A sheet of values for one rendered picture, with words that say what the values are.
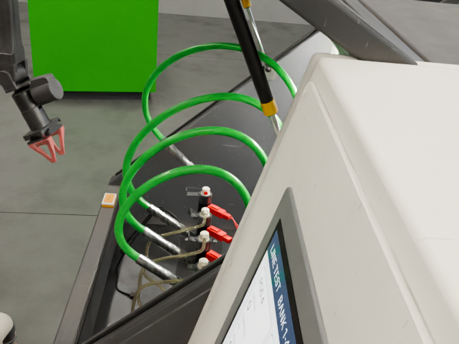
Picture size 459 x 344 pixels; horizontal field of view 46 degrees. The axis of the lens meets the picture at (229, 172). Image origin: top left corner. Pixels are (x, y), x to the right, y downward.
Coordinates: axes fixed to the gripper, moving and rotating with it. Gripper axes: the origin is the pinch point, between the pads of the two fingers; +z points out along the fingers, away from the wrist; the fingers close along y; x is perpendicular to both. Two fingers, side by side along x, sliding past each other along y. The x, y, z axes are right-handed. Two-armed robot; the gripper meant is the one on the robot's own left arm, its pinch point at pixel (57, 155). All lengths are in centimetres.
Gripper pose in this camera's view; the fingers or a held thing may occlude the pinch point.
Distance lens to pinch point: 157.0
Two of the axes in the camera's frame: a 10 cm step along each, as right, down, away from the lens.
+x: -9.2, 2.4, 3.2
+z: 3.6, 8.5, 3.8
